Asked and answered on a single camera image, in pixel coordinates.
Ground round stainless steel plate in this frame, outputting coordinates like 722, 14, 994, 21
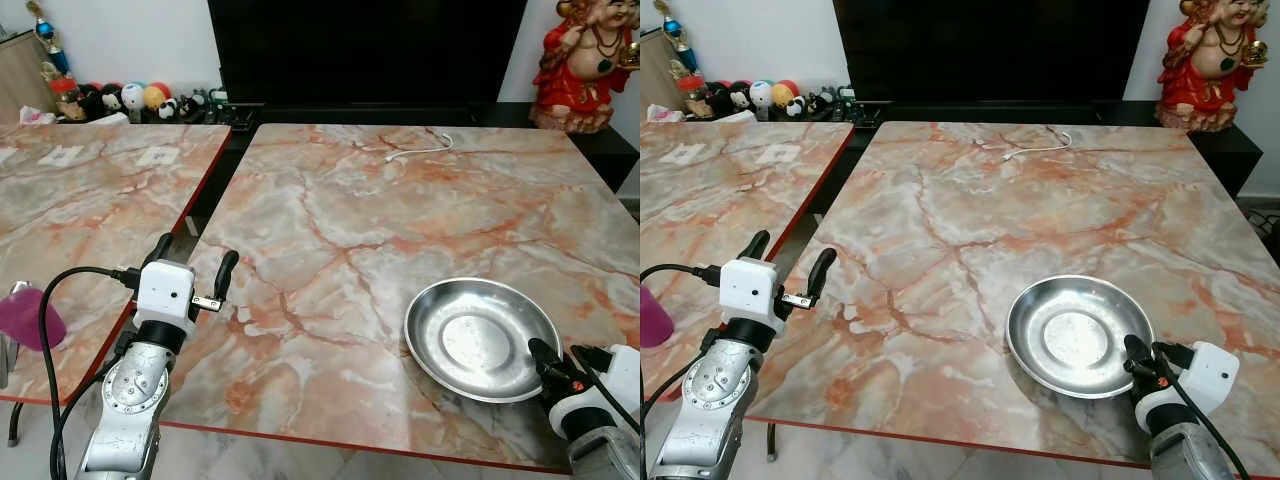
404, 277, 563, 404
1005, 275, 1156, 400

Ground magenta pink cup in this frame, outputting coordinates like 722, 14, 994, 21
0, 283, 69, 351
640, 285, 677, 349

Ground pale wood sideboard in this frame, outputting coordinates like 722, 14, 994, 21
640, 28, 686, 123
0, 30, 61, 126

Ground gold blue trophy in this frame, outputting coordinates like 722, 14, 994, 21
655, 0, 701, 81
27, 0, 76, 83

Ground red laughing Buddha statue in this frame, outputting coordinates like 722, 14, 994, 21
530, 0, 641, 134
1156, 0, 1263, 133

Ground black television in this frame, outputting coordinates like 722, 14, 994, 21
833, 0, 1151, 104
207, 0, 528, 106

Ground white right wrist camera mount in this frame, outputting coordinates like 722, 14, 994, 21
1135, 342, 1241, 433
555, 345, 641, 436

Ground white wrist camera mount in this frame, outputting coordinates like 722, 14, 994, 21
718, 257, 784, 336
1135, 342, 1241, 433
555, 345, 641, 436
133, 260, 196, 336

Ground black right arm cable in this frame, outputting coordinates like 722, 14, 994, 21
1150, 345, 1251, 480
572, 348, 641, 433

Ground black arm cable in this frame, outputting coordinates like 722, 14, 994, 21
1150, 345, 1251, 480
572, 348, 641, 433
38, 265, 141, 480
640, 263, 723, 421

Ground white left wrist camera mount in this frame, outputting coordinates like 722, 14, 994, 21
718, 257, 784, 336
133, 260, 196, 336

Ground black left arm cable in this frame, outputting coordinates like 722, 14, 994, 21
640, 263, 723, 421
38, 265, 141, 480

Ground white cable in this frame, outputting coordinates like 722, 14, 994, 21
385, 132, 454, 163

